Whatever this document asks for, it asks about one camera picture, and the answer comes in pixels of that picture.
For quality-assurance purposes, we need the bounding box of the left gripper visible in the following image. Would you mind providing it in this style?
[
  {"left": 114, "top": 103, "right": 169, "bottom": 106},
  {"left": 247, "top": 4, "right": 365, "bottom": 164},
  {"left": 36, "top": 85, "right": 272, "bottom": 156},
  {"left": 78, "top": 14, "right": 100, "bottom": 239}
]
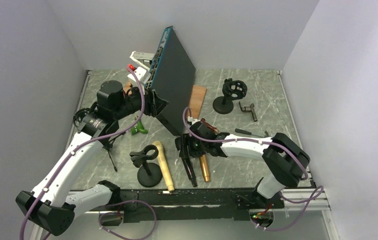
[{"left": 113, "top": 82, "right": 170, "bottom": 120}]

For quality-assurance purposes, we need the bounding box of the dark gold microphone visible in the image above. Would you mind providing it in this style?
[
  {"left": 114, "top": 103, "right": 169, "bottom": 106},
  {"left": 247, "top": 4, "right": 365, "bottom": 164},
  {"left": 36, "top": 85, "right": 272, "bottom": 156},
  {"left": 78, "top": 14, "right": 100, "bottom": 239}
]
[{"left": 199, "top": 154, "right": 211, "bottom": 183}]

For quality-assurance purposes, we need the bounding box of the black microphone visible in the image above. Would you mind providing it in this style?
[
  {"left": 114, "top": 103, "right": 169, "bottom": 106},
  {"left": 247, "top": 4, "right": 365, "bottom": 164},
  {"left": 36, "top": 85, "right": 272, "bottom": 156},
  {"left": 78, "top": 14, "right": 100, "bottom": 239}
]
[{"left": 182, "top": 157, "right": 198, "bottom": 187}]

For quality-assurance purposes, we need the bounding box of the light gold microphone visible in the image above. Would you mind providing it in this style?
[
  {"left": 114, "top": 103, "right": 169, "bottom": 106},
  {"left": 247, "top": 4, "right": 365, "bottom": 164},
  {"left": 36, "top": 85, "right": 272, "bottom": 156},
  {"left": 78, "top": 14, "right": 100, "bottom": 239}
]
[{"left": 153, "top": 141, "right": 175, "bottom": 192}]

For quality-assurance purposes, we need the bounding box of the black round-base mic stand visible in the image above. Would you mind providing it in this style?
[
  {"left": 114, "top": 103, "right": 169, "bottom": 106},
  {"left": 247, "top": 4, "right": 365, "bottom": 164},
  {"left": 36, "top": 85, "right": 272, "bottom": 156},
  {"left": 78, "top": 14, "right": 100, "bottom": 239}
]
[{"left": 129, "top": 144, "right": 163, "bottom": 188}]

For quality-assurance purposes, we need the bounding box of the black tripod shock-mount stand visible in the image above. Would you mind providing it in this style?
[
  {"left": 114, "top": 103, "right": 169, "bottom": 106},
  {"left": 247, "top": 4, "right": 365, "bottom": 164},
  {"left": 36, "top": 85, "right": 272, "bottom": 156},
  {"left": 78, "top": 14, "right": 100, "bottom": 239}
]
[{"left": 73, "top": 108, "right": 125, "bottom": 172}]

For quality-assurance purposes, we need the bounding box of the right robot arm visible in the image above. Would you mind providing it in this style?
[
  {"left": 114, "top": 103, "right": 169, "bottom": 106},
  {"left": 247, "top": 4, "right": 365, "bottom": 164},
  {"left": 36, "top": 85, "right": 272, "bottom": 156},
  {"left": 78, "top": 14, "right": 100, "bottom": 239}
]
[{"left": 183, "top": 118, "right": 310, "bottom": 208}]

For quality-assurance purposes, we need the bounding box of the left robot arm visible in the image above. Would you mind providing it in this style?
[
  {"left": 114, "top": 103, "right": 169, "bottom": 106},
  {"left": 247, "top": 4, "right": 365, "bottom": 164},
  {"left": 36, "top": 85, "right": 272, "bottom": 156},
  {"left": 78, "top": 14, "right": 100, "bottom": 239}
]
[{"left": 16, "top": 80, "right": 168, "bottom": 236}]

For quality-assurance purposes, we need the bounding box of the red brown tap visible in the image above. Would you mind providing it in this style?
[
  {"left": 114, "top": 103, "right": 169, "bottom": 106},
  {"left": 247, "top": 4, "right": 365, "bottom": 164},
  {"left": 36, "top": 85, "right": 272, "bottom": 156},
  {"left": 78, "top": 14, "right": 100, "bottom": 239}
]
[{"left": 201, "top": 118, "right": 219, "bottom": 134}]

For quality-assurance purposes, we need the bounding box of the green plastic tap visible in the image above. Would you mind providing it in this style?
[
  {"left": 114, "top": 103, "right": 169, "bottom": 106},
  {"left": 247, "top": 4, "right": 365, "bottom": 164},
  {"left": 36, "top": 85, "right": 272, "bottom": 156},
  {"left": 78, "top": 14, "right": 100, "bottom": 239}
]
[{"left": 129, "top": 120, "right": 148, "bottom": 135}]

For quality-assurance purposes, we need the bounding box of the wooden board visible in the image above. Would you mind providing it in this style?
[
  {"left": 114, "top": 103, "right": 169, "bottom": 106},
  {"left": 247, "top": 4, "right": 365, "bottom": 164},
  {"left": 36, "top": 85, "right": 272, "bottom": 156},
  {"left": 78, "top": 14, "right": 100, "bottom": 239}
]
[{"left": 114, "top": 81, "right": 206, "bottom": 125}]

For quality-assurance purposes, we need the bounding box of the dark metal tap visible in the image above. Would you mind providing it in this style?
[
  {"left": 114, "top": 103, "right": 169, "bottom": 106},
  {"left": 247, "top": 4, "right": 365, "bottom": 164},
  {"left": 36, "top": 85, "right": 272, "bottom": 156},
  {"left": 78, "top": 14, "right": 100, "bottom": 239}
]
[{"left": 238, "top": 102, "right": 258, "bottom": 122}]

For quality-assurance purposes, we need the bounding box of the blue network switch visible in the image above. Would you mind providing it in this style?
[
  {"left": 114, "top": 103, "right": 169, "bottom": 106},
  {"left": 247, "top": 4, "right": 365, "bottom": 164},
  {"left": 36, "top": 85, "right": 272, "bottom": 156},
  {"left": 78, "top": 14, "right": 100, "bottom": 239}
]
[{"left": 145, "top": 26, "right": 195, "bottom": 136}]

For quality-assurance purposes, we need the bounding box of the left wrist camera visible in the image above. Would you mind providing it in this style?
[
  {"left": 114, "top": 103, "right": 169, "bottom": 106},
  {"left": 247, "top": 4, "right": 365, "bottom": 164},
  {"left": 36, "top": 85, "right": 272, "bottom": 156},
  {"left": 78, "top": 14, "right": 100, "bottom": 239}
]
[{"left": 127, "top": 64, "right": 151, "bottom": 88}]

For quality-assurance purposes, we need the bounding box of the white bracket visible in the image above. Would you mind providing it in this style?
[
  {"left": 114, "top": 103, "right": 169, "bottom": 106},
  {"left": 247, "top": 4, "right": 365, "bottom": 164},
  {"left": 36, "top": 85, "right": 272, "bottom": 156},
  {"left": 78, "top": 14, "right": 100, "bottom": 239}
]
[{"left": 129, "top": 51, "right": 155, "bottom": 71}]

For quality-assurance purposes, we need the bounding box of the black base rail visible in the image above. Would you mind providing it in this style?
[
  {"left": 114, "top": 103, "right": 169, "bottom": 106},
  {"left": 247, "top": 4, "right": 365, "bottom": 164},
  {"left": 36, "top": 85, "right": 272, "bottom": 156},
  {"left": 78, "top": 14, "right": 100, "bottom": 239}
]
[{"left": 115, "top": 187, "right": 284, "bottom": 223}]

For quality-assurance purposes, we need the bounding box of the black handled hammer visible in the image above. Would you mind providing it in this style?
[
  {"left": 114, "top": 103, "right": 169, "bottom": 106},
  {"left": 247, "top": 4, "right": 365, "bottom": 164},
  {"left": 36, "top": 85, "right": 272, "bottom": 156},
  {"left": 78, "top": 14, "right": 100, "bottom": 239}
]
[{"left": 235, "top": 128, "right": 270, "bottom": 138}]

